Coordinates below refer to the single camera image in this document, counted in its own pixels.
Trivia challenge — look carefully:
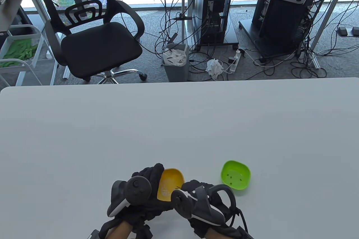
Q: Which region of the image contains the person's right hand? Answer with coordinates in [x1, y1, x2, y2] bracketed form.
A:
[179, 180, 244, 236]

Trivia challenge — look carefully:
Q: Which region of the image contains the person's left hand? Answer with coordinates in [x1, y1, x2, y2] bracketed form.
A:
[112, 163, 174, 227]

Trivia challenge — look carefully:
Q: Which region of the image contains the yellow plastic bowl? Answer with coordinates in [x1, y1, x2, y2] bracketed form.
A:
[157, 168, 185, 202]

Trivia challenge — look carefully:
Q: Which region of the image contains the pile of pale mung beans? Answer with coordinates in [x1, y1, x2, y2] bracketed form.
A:
[160, 183, 173, 197]

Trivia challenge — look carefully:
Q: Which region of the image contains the green small dish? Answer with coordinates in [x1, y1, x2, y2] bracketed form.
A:
[221, 160, 251, 192]

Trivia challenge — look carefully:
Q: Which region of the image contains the person's left forearm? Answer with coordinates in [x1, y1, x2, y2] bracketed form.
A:
[108, 219, 132, 239]

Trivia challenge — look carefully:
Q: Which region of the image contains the person's right forearm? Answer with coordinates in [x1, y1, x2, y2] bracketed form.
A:
[206, 229, 225, 239]

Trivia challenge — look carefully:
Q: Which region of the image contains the black right hand controller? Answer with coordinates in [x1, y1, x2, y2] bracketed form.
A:
[171, 184, 236, 227]

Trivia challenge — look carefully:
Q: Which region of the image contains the black hand controller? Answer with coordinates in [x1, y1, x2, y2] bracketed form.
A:
[107, 176, 153, 217]
[171, 184, 236, 227]

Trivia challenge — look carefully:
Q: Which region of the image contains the black left hand controller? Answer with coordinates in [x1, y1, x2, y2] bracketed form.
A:
[107, 176, 153, 217]

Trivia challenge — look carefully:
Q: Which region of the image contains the grey trash bin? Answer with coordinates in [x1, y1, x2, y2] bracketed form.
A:
[162, 43, 189, 82]

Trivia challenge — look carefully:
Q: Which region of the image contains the crumpled white paper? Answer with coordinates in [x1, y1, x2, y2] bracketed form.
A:
[205, 59, 224, 78]

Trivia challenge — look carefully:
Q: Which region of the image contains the black mesh office chair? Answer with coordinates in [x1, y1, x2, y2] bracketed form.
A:
[28, 0, 148, 84]

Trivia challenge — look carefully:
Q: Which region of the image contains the white power strip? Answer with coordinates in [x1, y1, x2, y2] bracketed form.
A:
[228, 49, 242, 73]

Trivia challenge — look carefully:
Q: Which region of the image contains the black wheeled platform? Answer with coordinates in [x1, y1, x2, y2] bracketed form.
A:
[239, 20, 306, 63]
[194, 12, 239, 52]

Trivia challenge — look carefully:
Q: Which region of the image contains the black computer tower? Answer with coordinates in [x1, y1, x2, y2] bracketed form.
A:
[196, 0, 233, 45]
[252, 0, 281, 31]
[259, 0, 328, 54]

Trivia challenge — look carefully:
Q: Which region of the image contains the heap of green pods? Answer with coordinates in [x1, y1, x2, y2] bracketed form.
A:
[0, 39, 39, 68]

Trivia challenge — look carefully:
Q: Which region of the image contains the white utility trolley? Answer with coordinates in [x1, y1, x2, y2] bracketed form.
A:
[0, 25, 58, 87]

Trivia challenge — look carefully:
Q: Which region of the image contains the grey side cabinet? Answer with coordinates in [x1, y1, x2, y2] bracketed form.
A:
[0, 0, 27, 32]

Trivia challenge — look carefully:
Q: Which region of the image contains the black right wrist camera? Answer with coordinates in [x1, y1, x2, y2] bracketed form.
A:
[233, 222, 256, 239]

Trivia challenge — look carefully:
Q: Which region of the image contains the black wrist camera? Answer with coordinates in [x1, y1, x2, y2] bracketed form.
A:
[87, 221, 112, 239]
[233, 222, 256, 239]

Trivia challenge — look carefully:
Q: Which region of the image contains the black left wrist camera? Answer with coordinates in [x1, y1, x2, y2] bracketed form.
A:
[87, 221, 112, 239]

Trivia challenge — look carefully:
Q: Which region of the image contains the silver aluminium frame leg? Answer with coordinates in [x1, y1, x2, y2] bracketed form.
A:
[309, 0, 359, 69]

